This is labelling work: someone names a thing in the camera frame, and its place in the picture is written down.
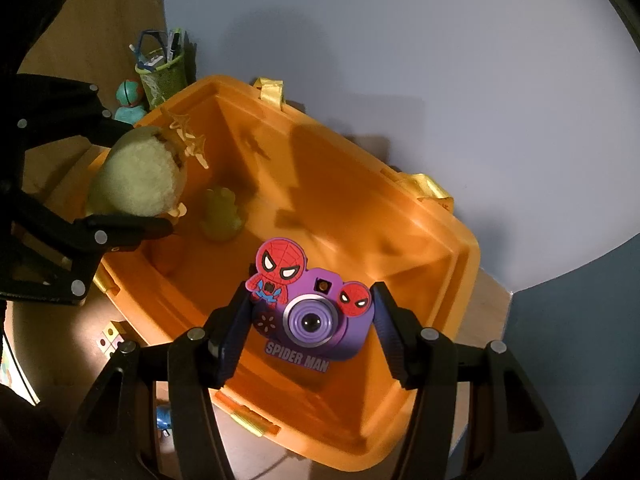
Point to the colourful toy cube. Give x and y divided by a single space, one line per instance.
111 337

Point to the black marker pen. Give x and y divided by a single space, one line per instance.
175 42

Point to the green mesh pen holder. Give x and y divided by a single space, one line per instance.
162 80

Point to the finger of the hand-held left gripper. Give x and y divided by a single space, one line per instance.
130 232
75 120

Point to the yellow-green plush toy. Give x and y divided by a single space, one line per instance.
135 175

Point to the orange plastic container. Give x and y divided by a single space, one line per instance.
350 210

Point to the teal toy figure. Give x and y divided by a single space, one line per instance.
129 94

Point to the small toy figure blue outfit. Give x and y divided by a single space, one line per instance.
164 417

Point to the purple toy camera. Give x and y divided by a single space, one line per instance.
310 320

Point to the blue glasses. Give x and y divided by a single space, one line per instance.
150 33

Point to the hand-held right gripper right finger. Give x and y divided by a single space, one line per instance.
392 345

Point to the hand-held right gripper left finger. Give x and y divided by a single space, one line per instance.
232 345

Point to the colourful printed board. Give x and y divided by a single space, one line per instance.
12 365

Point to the yellow-green rubber toy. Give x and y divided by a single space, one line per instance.
220 215

